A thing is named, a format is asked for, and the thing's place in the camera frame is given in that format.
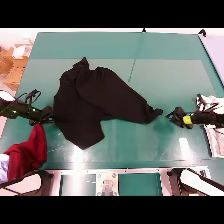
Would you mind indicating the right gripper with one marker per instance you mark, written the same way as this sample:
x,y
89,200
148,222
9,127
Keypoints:
x,y
179,116

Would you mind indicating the black shirt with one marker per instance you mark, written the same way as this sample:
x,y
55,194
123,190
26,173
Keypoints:
x,y
96,100

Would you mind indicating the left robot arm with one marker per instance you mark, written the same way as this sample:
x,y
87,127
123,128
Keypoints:
x,y
20,109

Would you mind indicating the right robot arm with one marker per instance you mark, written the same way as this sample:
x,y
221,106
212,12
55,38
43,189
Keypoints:
x,y
206,118

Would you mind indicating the red garment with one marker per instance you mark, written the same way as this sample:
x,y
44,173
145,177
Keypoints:
x,y
30,151

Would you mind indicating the pale blue garment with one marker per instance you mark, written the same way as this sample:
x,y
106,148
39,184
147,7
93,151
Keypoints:
x,y
3,166

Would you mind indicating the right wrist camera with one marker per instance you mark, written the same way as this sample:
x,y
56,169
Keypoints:
x,y
201,101

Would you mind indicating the silver frame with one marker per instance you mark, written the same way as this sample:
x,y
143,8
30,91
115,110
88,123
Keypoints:
x,y
106,183

